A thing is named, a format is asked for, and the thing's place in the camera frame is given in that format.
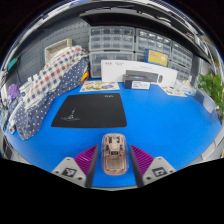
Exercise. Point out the dark wall shelf unit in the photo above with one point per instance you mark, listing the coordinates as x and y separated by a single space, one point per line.
143 18

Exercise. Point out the small dark box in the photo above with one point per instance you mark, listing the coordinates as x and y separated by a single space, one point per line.
128 81

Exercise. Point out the green leafy plant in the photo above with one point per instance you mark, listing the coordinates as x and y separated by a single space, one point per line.
211 88

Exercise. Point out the purple object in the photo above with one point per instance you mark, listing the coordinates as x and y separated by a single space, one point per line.
14 91

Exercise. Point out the teal hanging object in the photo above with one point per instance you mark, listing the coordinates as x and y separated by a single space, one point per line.
12 64

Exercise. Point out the clear plastic bag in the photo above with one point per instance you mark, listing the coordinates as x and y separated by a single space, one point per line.
187 88

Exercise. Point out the transparent pink computer mouse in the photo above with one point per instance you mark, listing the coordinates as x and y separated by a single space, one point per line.
114 156

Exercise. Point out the black mouse pad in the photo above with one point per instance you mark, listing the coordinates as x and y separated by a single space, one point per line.
93 110

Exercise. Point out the long white cardboard box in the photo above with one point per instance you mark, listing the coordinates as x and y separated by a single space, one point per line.
113 71

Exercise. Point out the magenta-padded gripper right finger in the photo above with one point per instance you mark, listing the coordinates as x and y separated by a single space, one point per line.
143 160

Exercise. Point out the yellow tool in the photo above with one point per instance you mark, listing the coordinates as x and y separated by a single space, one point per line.
85 76

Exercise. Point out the small colourful picture sheet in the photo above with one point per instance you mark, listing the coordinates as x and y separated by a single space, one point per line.
173 91

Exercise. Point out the navy polka dot cloth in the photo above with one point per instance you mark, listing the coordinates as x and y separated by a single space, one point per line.
31 121

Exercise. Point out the red blue checked cloth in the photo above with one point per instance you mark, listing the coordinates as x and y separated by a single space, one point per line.
53 73

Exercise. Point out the white woven basket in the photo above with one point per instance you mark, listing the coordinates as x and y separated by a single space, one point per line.
56 50

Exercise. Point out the yellow and blue box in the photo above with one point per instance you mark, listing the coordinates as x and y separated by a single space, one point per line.
156 57

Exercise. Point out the colourful food sticker sheet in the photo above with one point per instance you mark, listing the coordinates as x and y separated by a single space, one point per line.
98 86

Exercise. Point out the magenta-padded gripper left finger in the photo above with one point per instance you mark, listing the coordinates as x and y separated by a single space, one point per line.
85 160

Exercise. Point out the grey pegboard panel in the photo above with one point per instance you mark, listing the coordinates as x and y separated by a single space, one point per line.
33 53

